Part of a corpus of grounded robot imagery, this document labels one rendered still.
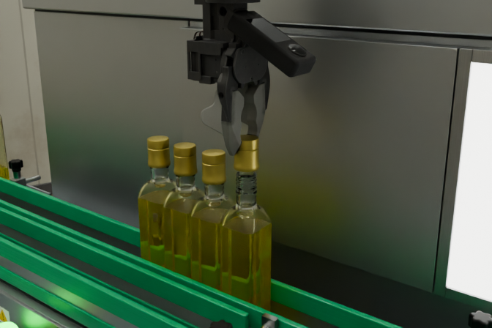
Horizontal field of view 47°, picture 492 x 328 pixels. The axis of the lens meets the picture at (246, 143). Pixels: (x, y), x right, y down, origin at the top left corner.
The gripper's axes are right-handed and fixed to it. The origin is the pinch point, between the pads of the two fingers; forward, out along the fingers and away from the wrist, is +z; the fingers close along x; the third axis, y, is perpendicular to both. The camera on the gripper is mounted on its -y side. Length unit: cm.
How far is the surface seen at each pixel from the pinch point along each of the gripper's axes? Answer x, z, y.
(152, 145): 1.1, 3.0, 17.0
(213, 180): 1.3, 6.0, 4.8
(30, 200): -4, 24, 60
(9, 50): -136, 22, 277
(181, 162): 1.3, 4.5, 10.8
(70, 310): 13.2, 28.6, 24.5
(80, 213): -4.0, 22.9, 43.2
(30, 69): -146, 35, 273
